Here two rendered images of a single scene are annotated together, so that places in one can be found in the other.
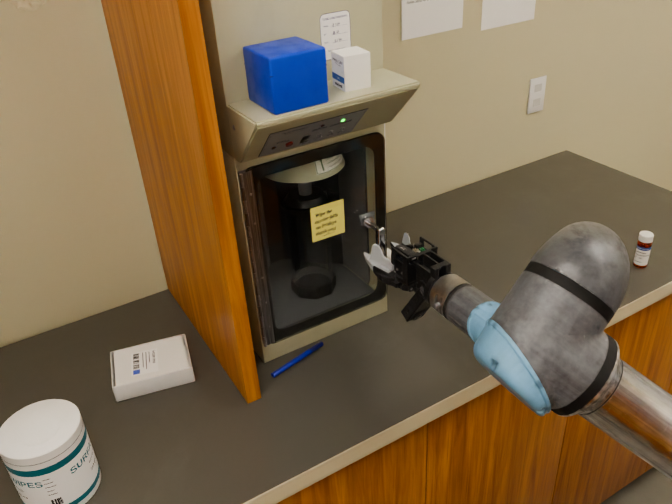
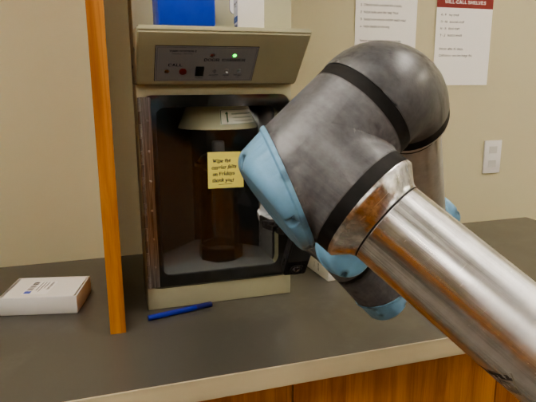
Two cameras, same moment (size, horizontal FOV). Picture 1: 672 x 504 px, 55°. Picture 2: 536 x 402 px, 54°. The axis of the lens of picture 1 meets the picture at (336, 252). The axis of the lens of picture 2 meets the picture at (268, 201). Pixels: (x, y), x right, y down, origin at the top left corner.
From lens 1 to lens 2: 54 cm
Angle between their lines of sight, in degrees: 22
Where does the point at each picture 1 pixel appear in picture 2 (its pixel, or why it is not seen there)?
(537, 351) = (289, 138)
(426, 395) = (289, 355)
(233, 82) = (141, 12)
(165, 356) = (61, 286)
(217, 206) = (96, 103)
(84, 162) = (54, 124)
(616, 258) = (410, 55)
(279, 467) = (100, 384)
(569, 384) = (326, 184)
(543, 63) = (498, 128)
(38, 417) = not seen: outside the picture
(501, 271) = not seen: hidden behind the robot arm
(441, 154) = not seen: hidden behind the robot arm
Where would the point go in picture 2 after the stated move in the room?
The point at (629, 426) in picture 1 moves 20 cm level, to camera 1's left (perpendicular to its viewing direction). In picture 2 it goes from (411, 260) to (187, 246)
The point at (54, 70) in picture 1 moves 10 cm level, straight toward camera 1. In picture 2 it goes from (44, 44) to (34, 41)
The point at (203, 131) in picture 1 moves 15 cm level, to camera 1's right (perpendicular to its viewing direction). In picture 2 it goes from (89, 25) to (173, 23)
